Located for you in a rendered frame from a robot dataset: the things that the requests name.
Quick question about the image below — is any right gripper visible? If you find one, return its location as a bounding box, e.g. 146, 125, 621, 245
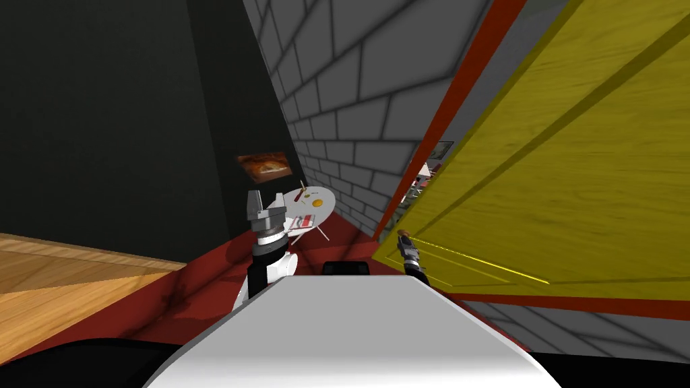
397, 234, 421, 265

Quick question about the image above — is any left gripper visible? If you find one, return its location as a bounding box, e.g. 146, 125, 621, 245
246, 189, 287, 235

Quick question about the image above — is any white round table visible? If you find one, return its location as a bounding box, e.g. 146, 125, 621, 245
280, 185, 337, 247

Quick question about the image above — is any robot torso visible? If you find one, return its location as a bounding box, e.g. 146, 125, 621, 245
142, 261, 563, 388

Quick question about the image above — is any yellow wooden door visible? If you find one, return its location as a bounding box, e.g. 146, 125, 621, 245
371, 0, 690, 302

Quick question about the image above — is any orange brown wall picture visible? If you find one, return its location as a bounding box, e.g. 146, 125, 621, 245
237, 151, 294, 186

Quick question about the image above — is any grey wall picture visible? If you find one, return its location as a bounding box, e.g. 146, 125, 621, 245
425, 140, 456, 162

